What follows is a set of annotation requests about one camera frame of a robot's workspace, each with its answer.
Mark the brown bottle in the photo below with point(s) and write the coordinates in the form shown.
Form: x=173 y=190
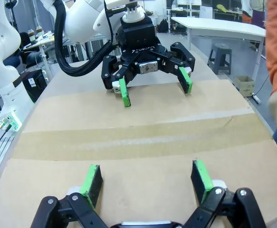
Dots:
x=39 y=32
x=31 y=35

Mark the yellow green cloth item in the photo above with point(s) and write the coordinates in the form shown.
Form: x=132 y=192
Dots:
x=221 y=8

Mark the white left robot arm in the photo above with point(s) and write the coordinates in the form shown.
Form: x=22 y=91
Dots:
x=81 y=21

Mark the grey plastic stool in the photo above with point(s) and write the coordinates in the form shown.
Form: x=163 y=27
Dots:
x=220 y=57

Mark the white office table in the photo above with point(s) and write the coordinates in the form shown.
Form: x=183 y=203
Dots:
x=219 y=27

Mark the white desk with clutter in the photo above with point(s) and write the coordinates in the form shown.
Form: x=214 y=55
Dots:
x=42 y=42

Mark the white power strip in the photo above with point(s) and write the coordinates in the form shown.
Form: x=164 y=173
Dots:
x=257 y=98

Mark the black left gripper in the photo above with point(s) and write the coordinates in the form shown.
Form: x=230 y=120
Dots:
x=138 y=45

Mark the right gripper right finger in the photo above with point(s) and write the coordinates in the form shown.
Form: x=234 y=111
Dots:
x=202 y=180

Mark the white gripper mounting flange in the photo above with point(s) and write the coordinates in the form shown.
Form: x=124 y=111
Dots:
x=133 y=16

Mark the background person orange clothes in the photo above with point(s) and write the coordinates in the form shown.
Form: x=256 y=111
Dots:
x=246 y=12

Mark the black backpack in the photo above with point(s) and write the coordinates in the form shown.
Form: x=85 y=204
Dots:
x=162 y=26

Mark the small cardboard box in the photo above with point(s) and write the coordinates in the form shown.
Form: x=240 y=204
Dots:
x=244 y=86

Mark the background person purple trousers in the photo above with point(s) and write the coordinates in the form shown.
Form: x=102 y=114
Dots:
x=259 y=13

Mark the blue office chair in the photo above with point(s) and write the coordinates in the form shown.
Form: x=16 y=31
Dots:
x=31 y=59

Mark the brown cardboard shipping box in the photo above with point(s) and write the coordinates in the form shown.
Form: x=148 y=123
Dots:
x=138 y=123

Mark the black box with label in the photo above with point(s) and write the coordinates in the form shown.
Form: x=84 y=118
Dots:
x=34 y=84

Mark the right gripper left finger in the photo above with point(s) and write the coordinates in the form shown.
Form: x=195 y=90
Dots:
x=92 y=185

